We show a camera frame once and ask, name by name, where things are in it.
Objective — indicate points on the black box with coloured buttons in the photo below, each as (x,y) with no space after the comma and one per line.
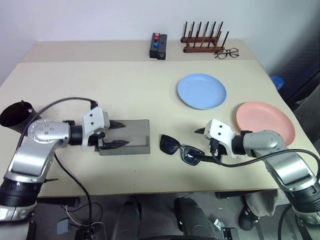
(154,47)

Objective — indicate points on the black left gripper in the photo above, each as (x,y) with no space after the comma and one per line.
(98,140)

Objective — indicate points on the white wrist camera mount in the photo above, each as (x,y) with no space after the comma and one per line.
(93,122)
(220,133)

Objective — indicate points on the blue plate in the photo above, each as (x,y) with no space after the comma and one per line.
(202,91)

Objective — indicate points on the grey glasses case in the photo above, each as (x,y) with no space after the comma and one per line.
(135,137)

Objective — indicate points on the black shoe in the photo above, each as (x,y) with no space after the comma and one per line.
(247,220)

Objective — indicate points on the pink plate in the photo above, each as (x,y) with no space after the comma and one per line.
(262,117)

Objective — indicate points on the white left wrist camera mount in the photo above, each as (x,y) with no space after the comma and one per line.
(93,122)

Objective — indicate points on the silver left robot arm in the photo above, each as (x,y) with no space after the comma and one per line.
(37,140)

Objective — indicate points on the brown wooden peg rack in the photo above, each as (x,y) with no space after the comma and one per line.
(202,41)

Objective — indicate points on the black sunglasses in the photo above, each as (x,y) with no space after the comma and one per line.
(171,145)

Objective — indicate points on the thin-framed clear eyeglasses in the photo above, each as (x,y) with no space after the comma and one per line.
(227,53)

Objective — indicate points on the small metal clamp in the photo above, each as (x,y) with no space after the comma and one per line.
(218,223)

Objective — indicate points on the black bar under table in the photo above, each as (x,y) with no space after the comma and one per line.
(60,201)

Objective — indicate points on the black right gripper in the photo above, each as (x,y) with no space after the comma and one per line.
(215,147)

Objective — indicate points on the grey foot pedal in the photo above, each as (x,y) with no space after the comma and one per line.
(63,226)

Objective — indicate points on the thin black marker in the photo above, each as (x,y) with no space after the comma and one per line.
(52,179)

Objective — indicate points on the plain black box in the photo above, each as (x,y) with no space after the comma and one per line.
(162,47)

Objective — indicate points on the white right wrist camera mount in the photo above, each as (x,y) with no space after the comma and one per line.
(220,133)

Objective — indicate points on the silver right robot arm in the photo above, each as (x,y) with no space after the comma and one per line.
(282,160)

